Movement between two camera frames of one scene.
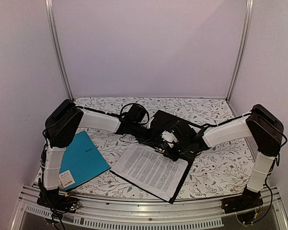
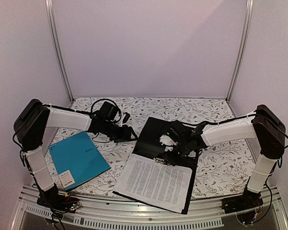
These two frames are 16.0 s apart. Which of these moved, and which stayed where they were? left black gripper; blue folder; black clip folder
Moved: left black gripper; black clip folder
Stayed: blue folder
